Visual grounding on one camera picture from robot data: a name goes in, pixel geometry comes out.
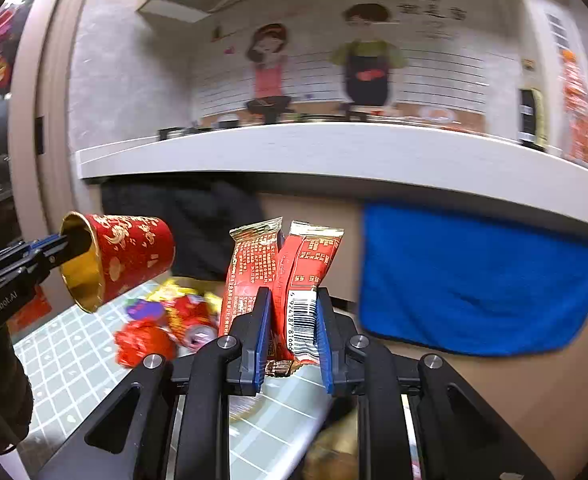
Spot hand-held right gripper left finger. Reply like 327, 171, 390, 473
36, 287, 275, 480

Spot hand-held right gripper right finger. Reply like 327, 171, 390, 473
316, 287, 555, 480

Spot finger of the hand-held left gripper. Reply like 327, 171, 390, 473
24, 233, 92, 257
0, 250, 70, 291

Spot red snack wrapper gold edge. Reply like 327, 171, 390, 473
219, 217, 295, 378

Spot red drink can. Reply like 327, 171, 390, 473
166, 295, 220, 351

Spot red snack wrapper white barcode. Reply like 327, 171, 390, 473
274, 220, 345, 366

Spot red paper cup gold print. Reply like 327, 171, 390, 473
59, 211, 176, 314

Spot red paper sheet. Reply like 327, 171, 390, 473
9, 285, 52, 333

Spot yellow wrapper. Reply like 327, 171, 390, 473
146, 280, 225, 313

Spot crumpled red wrapper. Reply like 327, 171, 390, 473
114, 317, 177, 368

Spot purple wrapper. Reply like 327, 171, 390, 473
126, 297, 167, 321

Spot blue towel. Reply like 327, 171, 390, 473
359, 202, 588, 358

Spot black gas stove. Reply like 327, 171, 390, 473
158, 119, 240, 142

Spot grey countertop ledge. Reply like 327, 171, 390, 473
76, 122, 588, 233

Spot brown cabinet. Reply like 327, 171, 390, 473
254, 195, 588, 480

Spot red hanging decoration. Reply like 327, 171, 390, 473
559, 50, 588, 166

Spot cartoon wall sticker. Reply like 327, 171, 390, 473
191, 0, 520, 128

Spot black yellow wall device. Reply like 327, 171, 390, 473
518, 87, 545, 143

